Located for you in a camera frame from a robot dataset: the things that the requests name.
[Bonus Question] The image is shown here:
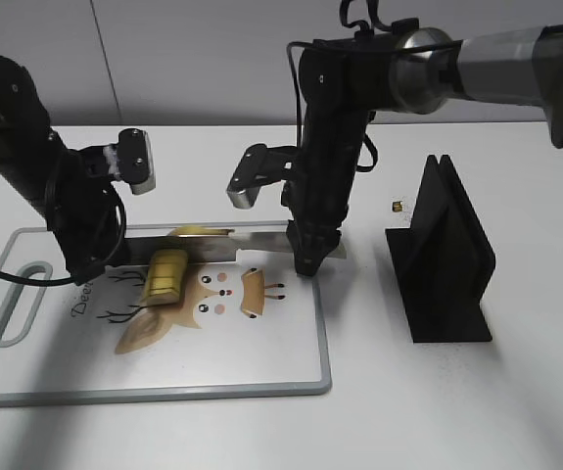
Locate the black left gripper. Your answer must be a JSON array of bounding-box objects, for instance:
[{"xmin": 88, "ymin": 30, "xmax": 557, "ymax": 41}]
[{"xmin": 45, "ymin": 146, "xmax": 130, "ymax": 285}]

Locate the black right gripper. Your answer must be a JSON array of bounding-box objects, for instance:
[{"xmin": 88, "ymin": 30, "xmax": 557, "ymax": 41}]
[{"xmin": 285, "ymin": 110, "xmax": 369, "ymax": 276}]

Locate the white handled kitchen knife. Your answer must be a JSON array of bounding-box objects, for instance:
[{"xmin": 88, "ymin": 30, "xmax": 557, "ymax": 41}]
[{"xmin": 124, "ymin": 231, "xmax": 349, "ymax": 266}]

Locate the yellow banana stem half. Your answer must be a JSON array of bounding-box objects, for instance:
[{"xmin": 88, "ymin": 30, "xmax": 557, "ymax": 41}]
[{"xmin": 168, "ymin": 225, "xmax": 234, "ymax": 237}]

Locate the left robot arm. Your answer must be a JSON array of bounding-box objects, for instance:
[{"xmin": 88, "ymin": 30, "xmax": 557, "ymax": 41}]
[{"xmin": 0, "ymin": 55, "xmax": 130, "ymax": 285}]

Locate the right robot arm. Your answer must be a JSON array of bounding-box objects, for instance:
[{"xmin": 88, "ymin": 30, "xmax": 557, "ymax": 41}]
[{"xmin": 282, "ymin": 19, "xmax": 563, "ymax": 276}]

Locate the white deer cutting board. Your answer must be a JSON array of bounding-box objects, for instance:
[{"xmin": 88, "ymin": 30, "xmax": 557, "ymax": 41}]
[{"xmin": 0, "ymin": 220, "xmax": 333, "ymax": 407}]

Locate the black knife stand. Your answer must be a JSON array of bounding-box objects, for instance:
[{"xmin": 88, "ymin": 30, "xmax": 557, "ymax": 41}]
[{"xmin": 385, "ymin": 155, "xmax": 495, "ymax": 343}]

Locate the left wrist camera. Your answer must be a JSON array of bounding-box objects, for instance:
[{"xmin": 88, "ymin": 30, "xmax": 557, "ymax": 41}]
[{"xmin": 103, "ymin": 128, "xmax": 156, "ymax": 196}]

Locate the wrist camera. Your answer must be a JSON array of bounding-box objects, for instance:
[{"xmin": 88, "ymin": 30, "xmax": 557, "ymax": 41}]
[
  {"xmin": 226, "ymin": 143, "xmax": 299, "ymax": 210},
  {"xmin": 103, "ymin": 128, "xmax": 156, "ymax": 196}
]

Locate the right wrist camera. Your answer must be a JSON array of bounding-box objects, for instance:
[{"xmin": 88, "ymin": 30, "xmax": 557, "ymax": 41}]
[{"xmin": 226, "ymin": 143, "xmax": 299, "ymax": 210}]

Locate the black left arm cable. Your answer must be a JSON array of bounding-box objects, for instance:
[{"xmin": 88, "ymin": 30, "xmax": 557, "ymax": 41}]
[{"xmin": 0, "ymin": 185, "xmax": 128, "ymax": 287}]

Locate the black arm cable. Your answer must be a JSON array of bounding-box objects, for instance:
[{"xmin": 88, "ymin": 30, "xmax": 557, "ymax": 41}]
[
  {"xmin": 286, "ymin": 0, "xmax": 395, "ymax": 175},
  {"xmin": 0, "ymin": 185, "xmax": 128, "ymax": 287}
]

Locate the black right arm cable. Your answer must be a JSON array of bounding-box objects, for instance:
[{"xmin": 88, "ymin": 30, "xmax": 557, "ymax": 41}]
[{"xmin": 286, "ymin": 0, "xmax": 395, "ymax": 175}]

